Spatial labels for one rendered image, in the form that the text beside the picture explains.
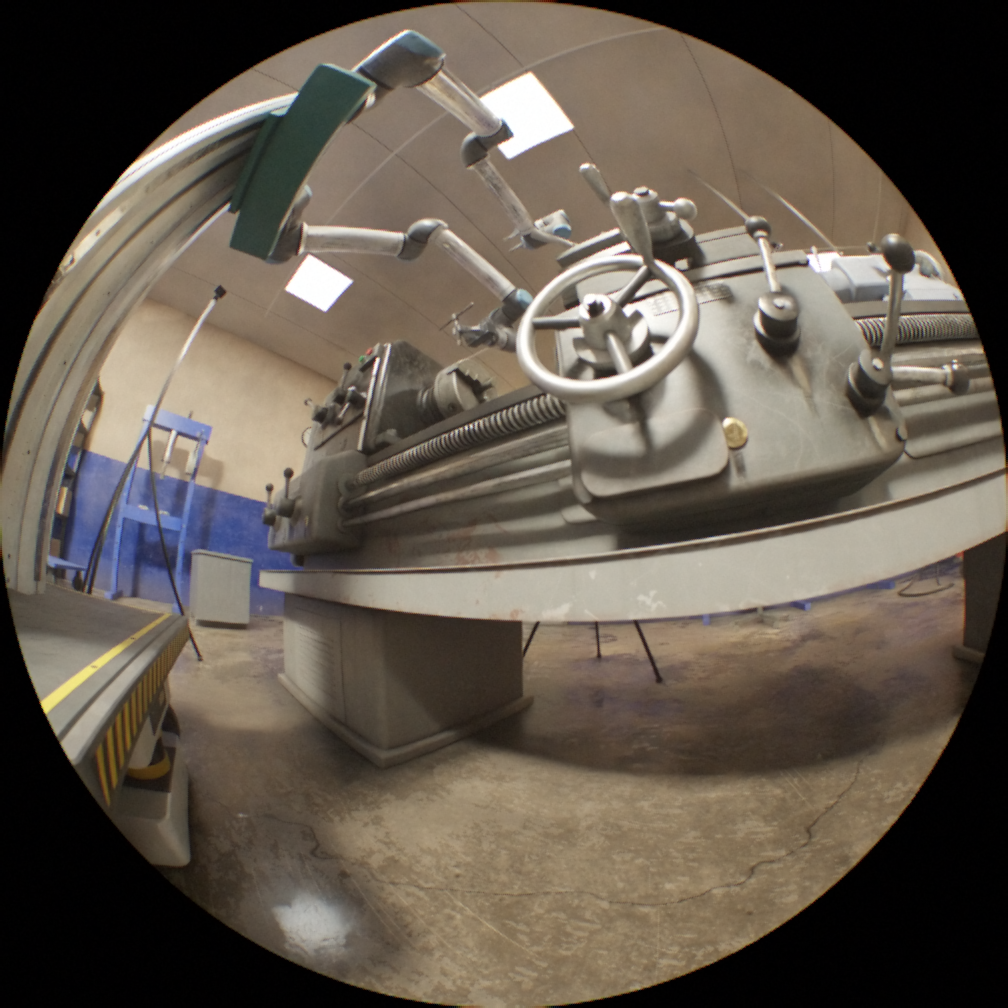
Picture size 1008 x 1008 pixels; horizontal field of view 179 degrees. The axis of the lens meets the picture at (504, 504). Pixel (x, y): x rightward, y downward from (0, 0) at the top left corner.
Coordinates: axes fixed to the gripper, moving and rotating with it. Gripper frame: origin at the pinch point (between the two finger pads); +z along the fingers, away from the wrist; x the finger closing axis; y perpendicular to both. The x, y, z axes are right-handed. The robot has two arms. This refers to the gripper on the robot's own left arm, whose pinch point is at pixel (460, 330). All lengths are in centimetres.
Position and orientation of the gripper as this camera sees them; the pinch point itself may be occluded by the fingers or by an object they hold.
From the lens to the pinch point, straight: 127.9
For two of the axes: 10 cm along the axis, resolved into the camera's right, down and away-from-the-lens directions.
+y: 2.3, 9.7, 0.4
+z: -6.7, 1.8, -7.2
